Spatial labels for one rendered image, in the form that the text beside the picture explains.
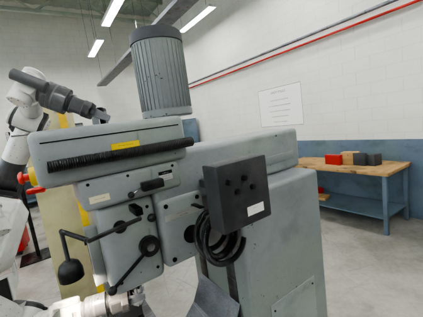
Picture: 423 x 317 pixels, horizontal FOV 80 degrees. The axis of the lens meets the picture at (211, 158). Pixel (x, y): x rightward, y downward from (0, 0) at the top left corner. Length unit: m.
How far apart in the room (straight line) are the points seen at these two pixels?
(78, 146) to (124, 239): 0.34
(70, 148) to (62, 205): 1.93
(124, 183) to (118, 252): 0.23
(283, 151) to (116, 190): 0.80
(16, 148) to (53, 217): 1.55
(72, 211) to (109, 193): 1.90
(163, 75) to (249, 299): 0.93
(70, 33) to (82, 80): 1.58
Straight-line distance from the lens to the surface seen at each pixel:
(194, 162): 0.98
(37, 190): 1.06
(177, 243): 1.00
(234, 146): 1.08
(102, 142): 0.84
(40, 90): 0.96
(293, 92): 5.58
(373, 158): 4.35
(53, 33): 10.60
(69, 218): 2.77
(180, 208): 0.96
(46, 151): 0.83
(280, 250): 1.20
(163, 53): 0.99
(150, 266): 1.01
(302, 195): 1.24
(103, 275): 1.06
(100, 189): 0.86
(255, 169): 0.81
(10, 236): 1.25
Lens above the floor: 1.85
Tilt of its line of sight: 8 degrees down
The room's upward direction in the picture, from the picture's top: 8 degrees counter-clockwise
